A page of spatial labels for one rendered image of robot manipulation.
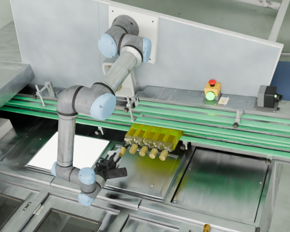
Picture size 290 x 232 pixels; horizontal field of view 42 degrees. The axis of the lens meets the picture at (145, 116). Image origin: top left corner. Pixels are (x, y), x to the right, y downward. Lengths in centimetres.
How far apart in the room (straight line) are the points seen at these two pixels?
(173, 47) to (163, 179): 70
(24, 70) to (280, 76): 161
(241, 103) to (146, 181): 64
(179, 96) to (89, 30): 64
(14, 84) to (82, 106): 108
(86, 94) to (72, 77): 95
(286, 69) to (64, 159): 135
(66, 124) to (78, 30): 77
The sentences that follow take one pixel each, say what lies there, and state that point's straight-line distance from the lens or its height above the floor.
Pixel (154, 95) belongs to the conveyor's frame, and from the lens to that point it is 212.
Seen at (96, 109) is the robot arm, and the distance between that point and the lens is 152.
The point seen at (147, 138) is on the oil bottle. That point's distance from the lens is 202.
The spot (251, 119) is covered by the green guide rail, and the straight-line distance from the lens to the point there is 192.
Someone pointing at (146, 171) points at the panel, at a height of 116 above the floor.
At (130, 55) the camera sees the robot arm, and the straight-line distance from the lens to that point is 176.
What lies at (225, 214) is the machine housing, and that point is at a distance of 188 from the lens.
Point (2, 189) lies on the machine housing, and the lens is 236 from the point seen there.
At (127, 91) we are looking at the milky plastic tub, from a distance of 224.
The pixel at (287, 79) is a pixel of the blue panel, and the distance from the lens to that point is 223.
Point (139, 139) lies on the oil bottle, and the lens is 203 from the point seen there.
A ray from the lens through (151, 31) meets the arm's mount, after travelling 199.
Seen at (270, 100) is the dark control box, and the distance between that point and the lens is 194.
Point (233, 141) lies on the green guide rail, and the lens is 205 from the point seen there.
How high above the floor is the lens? 240
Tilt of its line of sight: 44 degrees down
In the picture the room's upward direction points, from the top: 146 degrees counter-clockwise
